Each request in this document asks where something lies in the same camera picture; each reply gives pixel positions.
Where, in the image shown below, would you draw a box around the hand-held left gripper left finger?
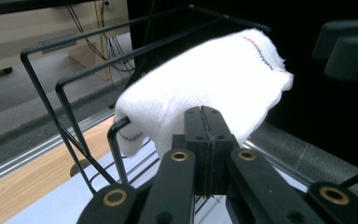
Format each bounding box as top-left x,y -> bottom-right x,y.
171,105 -> 213,198

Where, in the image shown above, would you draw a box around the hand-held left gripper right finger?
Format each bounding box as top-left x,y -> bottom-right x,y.
201,105 -> 241,198

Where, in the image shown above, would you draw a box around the white towel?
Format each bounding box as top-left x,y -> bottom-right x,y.
114,27 -> 295,159

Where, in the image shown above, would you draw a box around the black wire rack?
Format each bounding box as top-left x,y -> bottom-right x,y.
20,3 -> 272,196

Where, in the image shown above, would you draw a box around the pale blue table mat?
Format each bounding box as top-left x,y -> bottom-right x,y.
3,139 -> 313,224

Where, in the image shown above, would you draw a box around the aluminium floor rail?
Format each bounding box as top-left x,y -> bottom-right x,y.
0,107 -> 117,190
241,139 -> 325,189

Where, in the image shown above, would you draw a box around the hanging cables under desk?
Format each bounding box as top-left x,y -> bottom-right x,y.
65,0 -> 138,75

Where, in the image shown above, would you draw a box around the black metal frame bar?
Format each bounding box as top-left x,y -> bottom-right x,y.
0,0 -> 87,19

